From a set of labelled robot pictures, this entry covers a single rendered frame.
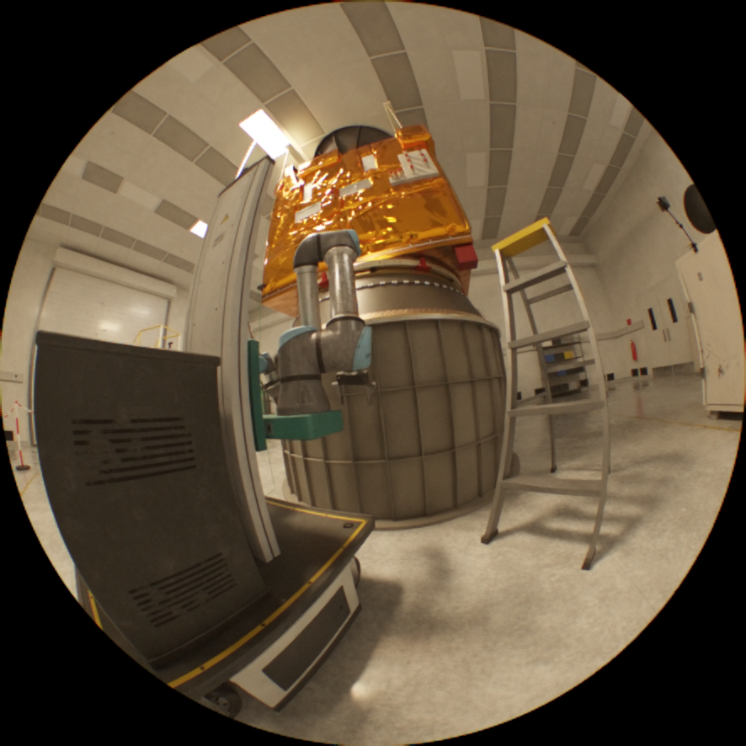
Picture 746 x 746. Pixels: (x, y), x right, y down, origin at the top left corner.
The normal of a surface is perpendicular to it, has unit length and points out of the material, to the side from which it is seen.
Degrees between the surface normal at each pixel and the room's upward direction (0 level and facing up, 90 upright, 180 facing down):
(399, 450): 90
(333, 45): 180
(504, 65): 180
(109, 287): 90
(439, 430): 90
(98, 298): 90
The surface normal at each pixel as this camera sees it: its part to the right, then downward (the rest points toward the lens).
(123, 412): 0.93, -0.14
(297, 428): -0.36, -0.07
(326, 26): 0.11, 0.99
